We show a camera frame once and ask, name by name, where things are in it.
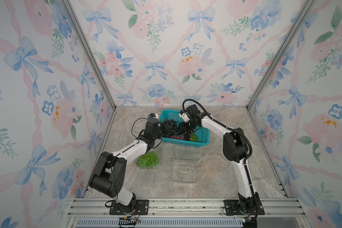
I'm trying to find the dark purple grape bunch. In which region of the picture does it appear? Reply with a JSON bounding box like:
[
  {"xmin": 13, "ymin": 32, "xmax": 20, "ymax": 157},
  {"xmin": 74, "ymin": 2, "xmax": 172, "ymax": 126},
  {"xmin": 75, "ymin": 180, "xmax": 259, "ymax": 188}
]
[{"xmin": 164, "ymin": 120, "xmax": 192, "ymax": 138}]

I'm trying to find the green grape leaf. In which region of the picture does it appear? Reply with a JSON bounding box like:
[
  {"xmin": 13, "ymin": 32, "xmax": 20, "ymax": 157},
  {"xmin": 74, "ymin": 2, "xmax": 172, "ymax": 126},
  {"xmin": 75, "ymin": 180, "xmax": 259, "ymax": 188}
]
[{"xmin": 189, "ymin": 134, "xmax": 199, "ymax": 142}]

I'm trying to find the green grape bunch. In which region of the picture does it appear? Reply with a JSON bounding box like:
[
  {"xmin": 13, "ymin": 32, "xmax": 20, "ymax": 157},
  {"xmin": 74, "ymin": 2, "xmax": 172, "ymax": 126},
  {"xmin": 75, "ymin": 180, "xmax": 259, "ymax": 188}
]
[{"xmin": 136, "ymin": 151, "xmax": 160, "ymax": 168}]

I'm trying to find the clear plastic clamshell container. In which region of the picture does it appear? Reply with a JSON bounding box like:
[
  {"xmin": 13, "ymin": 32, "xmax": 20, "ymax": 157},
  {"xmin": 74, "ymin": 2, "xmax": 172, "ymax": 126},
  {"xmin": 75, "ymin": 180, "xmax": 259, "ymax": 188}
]
[{"xmin": 135, "ymin": 150, "xmax": 161, "ymax": 169}]

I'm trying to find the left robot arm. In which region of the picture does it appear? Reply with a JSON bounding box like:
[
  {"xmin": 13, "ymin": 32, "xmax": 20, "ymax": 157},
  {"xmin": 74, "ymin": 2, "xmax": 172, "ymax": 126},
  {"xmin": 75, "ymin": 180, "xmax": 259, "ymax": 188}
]
[{"xmin": 88, "ymin": 113, "xmax": 173, "ymax": 214}]

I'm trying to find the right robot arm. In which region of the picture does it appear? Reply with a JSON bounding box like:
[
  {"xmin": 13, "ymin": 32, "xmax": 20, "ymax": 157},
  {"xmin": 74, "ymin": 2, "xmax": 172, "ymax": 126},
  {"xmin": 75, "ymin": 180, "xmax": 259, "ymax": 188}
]
[{"xmin": 179, "ymin": 99, "xmax": 260, "ymax": 214}]

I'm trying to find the red grape bunch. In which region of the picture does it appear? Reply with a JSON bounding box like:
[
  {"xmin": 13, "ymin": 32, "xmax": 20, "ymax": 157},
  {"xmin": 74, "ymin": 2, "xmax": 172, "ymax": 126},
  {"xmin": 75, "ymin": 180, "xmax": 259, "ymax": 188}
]
[{"xmin": 170, "ymin": 134, "xmax": 189, "ymax": 141}]

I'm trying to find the teal plastic basket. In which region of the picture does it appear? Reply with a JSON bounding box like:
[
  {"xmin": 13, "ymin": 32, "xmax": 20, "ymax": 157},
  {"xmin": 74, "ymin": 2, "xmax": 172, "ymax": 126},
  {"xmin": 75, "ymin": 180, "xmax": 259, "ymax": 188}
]
[{"xmin": 159, "ymin": 109, "xmax": 210, "ymax": 148}]

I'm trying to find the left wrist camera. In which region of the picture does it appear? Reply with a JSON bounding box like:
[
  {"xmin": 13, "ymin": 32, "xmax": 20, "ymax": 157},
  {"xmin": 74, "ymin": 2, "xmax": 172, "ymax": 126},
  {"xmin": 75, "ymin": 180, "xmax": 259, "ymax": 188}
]
[{"xmin": 148, "ymin": 113, "xmax": 159, "ymax": 120}]

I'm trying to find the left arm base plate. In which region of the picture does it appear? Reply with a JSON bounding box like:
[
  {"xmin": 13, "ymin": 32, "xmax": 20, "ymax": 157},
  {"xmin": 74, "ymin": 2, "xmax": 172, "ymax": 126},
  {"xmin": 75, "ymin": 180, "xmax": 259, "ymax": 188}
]
[{"xmin": 105, "ymin": 199, "xmax": 149, "ymax": 216}]

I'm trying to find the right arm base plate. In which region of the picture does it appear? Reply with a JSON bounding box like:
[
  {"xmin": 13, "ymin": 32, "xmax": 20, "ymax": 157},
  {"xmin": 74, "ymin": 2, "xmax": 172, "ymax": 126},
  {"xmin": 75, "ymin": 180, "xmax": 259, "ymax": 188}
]
[{"xmin": 223, "ymin": 199, "xmax": 265, "ymax": 216}]

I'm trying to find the aluminium front rail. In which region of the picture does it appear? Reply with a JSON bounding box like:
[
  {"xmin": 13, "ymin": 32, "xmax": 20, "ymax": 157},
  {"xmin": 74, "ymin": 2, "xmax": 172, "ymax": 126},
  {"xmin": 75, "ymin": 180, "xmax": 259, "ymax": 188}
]
[{"xmin": 63, "ymin": 198, "xmax": 311, "ymax": 228}]

